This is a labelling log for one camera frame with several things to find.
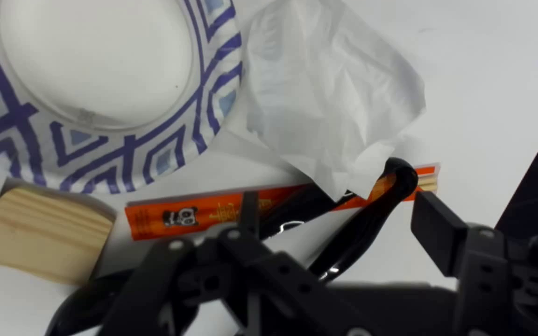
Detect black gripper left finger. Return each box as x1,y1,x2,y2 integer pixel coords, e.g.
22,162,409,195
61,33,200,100
97,194,344,336

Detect white napkin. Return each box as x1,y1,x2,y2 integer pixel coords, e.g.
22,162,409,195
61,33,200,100
230,0,426,199

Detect black tongs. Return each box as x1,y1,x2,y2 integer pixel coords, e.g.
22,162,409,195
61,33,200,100
45,158,418,336

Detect blue patterned paper bowl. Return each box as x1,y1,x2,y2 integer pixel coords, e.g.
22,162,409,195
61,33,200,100
0,0,243,194

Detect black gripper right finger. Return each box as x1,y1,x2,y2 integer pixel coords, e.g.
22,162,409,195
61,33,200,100
411,192,538,336

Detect wooden block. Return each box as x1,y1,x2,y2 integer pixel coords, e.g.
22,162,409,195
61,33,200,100
0,186,116,283

